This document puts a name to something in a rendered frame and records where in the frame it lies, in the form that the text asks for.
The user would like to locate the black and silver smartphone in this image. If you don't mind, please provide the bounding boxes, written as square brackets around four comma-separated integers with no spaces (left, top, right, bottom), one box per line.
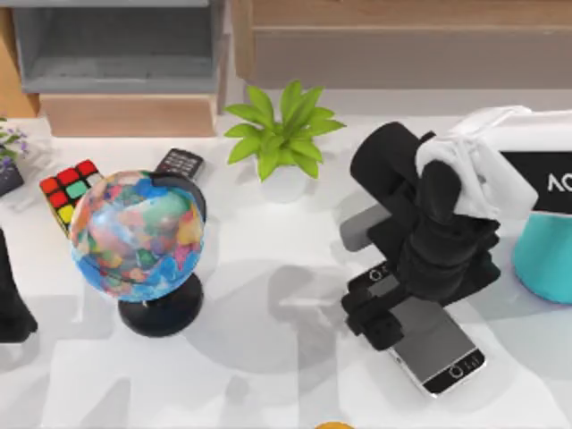
[346,261,489,400]

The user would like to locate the pale grey rounded box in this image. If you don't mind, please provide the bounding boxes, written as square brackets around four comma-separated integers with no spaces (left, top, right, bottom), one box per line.
[339,203,395,254]

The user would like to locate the teal cup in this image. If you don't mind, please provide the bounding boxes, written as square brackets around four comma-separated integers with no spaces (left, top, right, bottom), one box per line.
[512,208,572,307]

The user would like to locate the green plant in white pot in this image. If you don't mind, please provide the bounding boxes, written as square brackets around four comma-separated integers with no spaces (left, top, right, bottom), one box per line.
[223,80,348,205]

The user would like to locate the wooden drawer cabinet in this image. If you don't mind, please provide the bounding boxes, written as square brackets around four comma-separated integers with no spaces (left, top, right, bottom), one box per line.
[231,0,572,91]

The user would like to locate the black calculator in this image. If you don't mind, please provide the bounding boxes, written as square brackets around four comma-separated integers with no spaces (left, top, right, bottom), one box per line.
[153,147,206,181]

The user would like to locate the colourful globe on black stand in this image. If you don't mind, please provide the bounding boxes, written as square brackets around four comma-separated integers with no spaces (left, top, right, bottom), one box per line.
[68,169,209,339]

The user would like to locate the wooden cupboard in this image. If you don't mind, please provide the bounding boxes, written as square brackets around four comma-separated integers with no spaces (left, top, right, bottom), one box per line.
[0,0,231,139]

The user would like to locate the colourful puzzle cube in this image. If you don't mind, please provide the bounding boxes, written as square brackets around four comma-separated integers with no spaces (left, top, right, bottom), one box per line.
[38,158,106,239]

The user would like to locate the grey open shelf cabinet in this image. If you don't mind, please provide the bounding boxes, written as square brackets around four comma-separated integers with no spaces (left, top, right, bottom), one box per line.
[12,0,230,96]

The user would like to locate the purple flowers in dark pot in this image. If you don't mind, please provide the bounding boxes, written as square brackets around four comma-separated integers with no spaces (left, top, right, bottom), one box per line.
[0,117,30,198]

